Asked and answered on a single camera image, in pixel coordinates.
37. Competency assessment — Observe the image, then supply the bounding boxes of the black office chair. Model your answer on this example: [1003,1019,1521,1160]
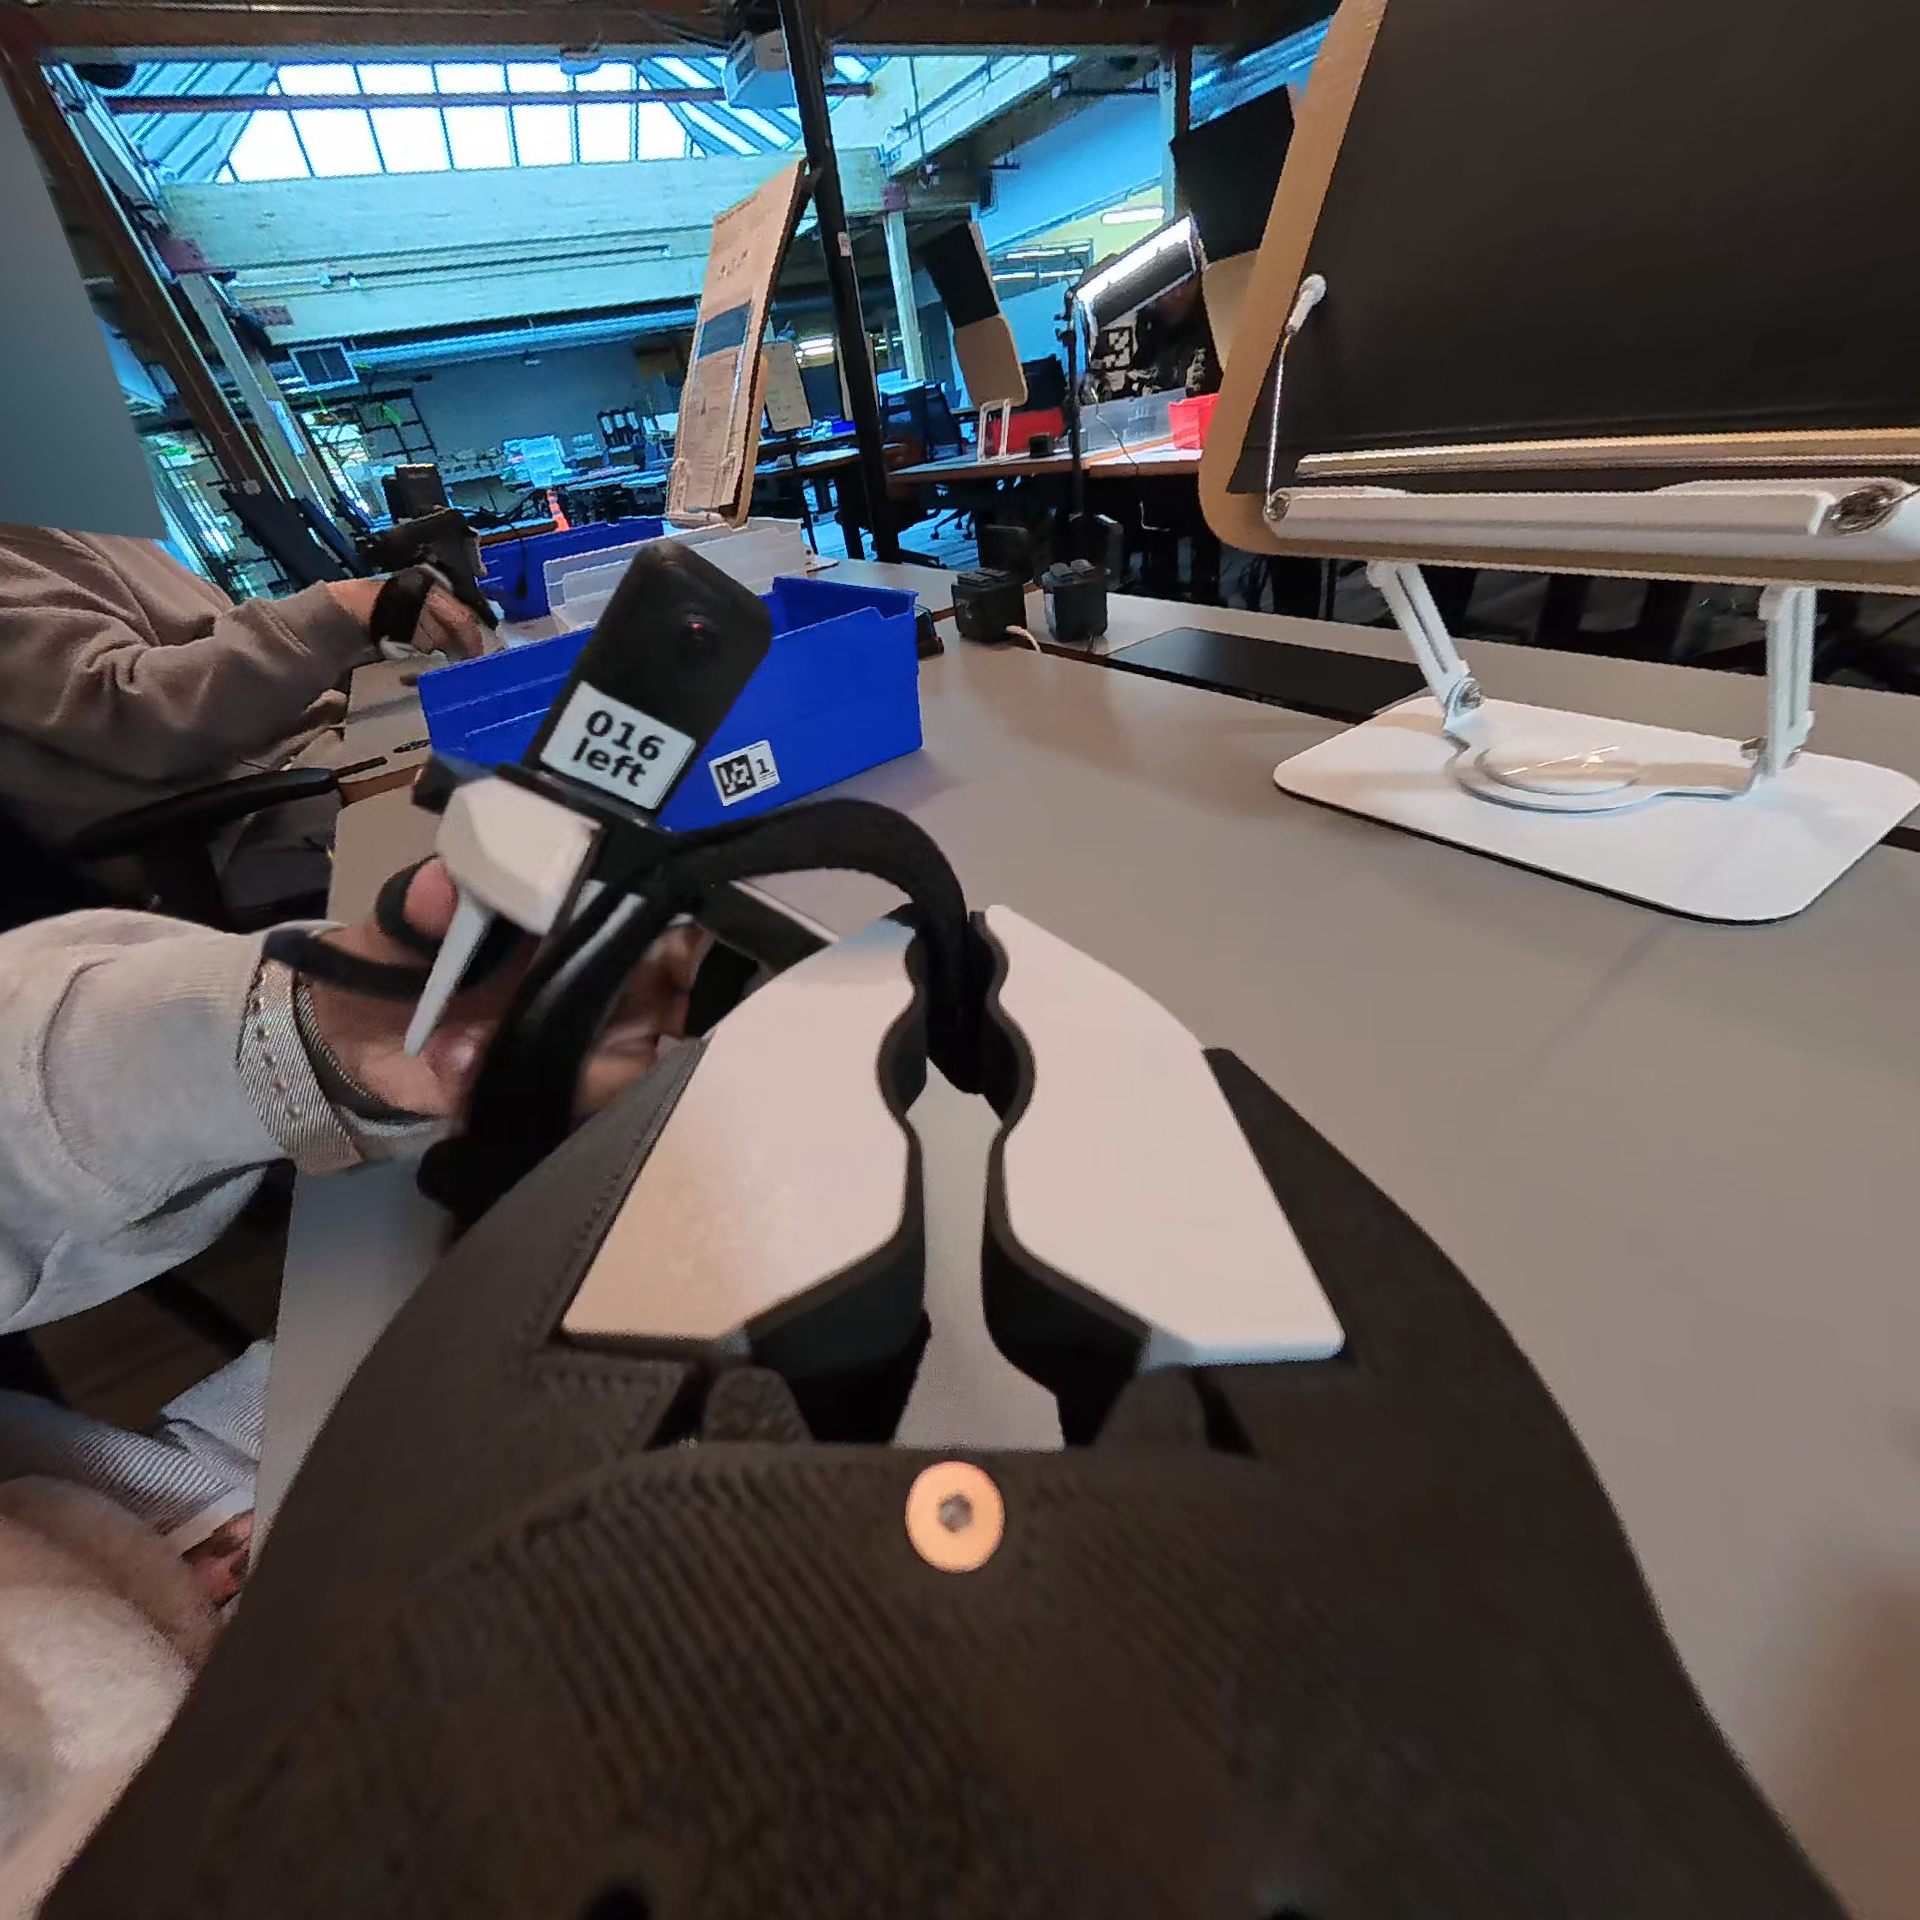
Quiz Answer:
[0,763,342,931]

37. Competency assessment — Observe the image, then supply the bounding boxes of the person's left hand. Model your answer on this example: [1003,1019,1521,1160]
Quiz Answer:
[290,861,720,1148]

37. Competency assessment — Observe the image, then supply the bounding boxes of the blue bin with marker label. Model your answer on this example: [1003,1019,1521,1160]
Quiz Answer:
[413,577,923,830]

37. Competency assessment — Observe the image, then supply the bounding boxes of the plain blue plastic bin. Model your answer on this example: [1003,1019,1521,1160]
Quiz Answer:
[478,523,669,629]

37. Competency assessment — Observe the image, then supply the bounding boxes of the clear plastic bin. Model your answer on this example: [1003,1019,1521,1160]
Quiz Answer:
[532,523,825,644]

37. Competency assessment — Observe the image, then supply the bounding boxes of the black desk mat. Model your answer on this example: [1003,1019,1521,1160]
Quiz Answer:
[1098,629,1433,729]

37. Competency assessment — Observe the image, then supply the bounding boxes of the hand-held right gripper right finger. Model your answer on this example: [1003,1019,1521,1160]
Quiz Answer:
[981,901,1346,1380]

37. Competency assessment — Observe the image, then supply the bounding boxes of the black white marker sign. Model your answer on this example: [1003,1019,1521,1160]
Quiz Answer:
[1087,292,1226,403]

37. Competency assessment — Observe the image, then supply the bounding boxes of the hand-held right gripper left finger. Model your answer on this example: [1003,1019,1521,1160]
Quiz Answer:
[557,916,934,1380]

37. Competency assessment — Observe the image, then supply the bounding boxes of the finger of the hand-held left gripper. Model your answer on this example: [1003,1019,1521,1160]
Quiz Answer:
[557,881,647,1038]

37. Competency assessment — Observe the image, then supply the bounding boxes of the black metal pole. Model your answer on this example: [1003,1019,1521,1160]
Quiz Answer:
[781,0,901,567]

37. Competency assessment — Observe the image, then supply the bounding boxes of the person's left forearm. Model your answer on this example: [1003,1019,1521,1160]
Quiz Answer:
[0,907,369,1340]

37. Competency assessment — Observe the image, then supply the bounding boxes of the tall cardboard sheet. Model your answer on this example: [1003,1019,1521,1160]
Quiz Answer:
[669,151,819,526]

